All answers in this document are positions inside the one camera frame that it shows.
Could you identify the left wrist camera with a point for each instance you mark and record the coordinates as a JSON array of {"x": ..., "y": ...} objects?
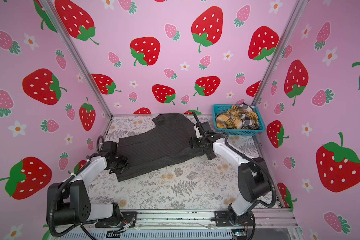
[{"x": 109, "y": 146}]

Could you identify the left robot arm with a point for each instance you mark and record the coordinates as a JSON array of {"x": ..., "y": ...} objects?
[{"x": 68, "y": 202}]

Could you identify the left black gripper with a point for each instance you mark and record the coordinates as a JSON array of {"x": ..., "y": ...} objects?
[{"x": 125, "y": 159}]

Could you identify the dark grey pinstripe shirt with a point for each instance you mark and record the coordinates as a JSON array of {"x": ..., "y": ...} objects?
[{"x": 169, "y": 143}]

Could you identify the teal plastic basket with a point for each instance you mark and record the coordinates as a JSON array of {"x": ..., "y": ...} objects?
[{"x": 218, "y": 109}]

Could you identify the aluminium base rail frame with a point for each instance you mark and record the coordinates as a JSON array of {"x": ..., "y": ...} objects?
[{"x": 261, "y": 224}]

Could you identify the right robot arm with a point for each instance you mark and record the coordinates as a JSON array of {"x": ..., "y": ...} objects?
[{"x": 255, "y": 183}]

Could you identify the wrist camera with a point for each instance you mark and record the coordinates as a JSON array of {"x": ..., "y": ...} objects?
[
  {"x": 204, "y": 128},
  {"x": 109, "y": 146}
]

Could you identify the yellow plaid shirt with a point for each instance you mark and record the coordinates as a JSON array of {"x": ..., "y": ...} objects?
[{"x": 238, "y": 117}]

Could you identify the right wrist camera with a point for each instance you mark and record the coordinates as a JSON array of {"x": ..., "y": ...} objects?
[{"x": 204, "y": 128}]

